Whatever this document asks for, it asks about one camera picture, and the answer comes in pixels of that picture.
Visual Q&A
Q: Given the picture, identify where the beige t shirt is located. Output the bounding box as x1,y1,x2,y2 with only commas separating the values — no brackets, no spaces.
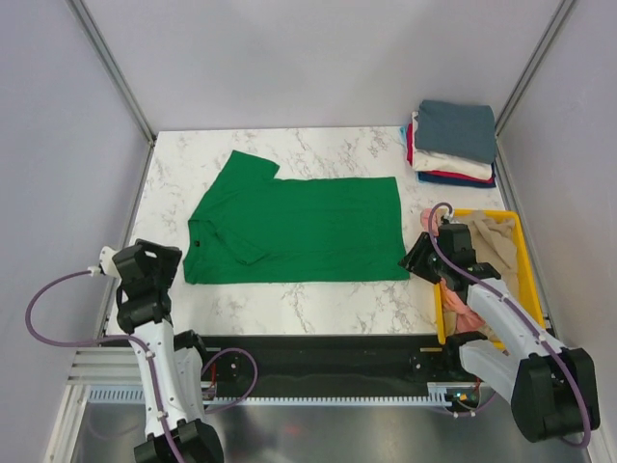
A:
458,211,519,341

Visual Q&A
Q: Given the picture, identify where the pink t shirt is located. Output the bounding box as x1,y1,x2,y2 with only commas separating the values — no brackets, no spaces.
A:
420,208,485,336

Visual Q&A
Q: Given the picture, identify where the yellow plastic bin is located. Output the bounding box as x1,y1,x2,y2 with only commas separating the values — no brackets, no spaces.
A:
433,209,546,344

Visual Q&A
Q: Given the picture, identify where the green t shirt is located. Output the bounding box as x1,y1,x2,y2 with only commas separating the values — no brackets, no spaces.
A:
183,150,409,285

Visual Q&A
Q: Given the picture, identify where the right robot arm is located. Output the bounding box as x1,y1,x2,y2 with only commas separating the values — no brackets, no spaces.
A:
399,224,601,445

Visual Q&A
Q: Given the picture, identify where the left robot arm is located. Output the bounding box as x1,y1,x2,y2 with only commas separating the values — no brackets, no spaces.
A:
111,239,224,462

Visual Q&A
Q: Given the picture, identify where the folded navy t shirt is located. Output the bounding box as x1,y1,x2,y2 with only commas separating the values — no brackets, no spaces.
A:
416,165,496,189

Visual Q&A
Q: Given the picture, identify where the folded cream t shirt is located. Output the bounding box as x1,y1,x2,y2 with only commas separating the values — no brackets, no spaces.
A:
411,111,494,180

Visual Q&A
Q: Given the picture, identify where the folded red t shirt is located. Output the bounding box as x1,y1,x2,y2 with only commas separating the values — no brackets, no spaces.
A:
406,123,496,185

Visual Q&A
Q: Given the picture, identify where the folded light blue t shirt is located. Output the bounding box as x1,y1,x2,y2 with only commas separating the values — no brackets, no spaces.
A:
399,125,408,146

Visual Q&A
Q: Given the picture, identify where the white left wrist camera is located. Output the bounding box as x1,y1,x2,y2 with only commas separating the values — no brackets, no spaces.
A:
88,246,121,279

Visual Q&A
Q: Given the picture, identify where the aluminium extrusion rail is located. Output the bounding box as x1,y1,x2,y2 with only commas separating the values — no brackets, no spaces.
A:
67,347,141,386

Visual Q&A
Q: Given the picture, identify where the white slotted cable duct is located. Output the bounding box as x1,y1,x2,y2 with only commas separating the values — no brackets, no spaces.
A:
87,383,480,407

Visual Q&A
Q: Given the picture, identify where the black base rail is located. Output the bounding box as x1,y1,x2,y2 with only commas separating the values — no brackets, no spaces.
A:
201,335,476,399

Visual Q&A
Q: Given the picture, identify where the right aluminium frame post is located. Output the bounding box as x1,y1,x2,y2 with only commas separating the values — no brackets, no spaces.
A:
496,0,578,137

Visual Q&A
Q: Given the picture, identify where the aluminium frame post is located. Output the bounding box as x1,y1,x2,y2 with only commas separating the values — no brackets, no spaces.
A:
496,0,578,137
66,0,156,147

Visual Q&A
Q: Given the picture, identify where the left aluminium frame post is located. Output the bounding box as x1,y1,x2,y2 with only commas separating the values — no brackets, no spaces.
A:
66,0,156,147

